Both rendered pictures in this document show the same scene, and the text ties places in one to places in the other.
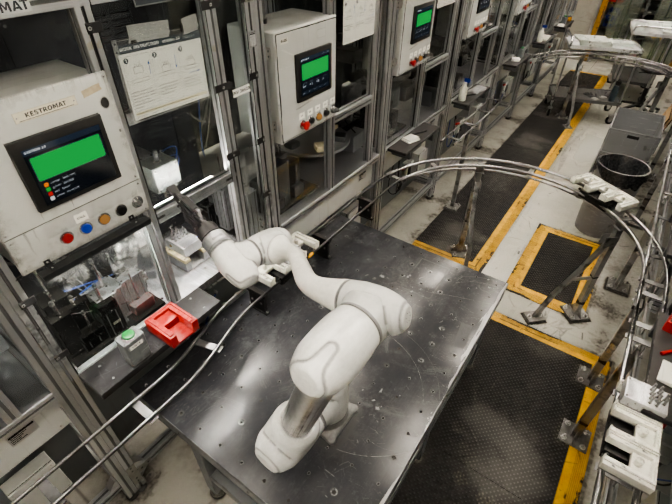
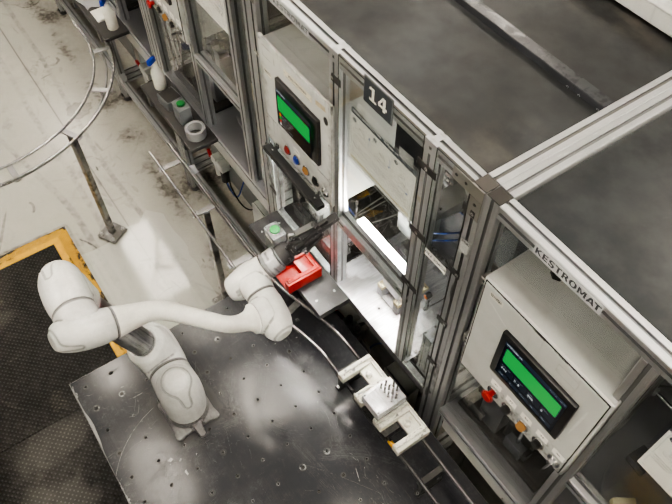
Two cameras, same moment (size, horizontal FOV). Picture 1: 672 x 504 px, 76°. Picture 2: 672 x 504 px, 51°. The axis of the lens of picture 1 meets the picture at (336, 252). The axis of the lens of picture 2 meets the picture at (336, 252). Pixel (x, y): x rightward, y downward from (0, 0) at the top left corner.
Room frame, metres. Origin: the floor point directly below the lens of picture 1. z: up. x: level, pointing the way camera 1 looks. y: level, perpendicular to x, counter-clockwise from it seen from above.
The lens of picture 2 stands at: (1.78, -0.78, 3.24)
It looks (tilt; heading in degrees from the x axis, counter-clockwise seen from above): 54 degrees down; 111
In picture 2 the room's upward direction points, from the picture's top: straight up
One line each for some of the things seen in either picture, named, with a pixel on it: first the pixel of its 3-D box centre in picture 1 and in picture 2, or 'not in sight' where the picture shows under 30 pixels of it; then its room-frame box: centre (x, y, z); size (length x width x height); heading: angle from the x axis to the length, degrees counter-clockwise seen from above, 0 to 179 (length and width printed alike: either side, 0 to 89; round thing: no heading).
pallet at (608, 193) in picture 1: (601, 194); not in sight; (2.22, -1.60, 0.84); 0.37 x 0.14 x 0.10; 23
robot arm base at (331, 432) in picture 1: (329, 406); (189, 412); (0.88, 0.02, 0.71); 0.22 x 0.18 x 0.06; 145
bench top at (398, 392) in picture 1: (341, 331); (283, 465); (1.29, -0.03, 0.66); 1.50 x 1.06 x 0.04; 145
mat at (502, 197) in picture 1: (542, 133); not in sight; (4.98, -2.51, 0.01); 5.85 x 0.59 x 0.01; 145
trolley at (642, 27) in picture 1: (640, 58); not in sight; (6.46, -4.27, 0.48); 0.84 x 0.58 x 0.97; 153
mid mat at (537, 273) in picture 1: (558, 265); not in sight; (2.52, -1.74, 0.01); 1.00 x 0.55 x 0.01; 145
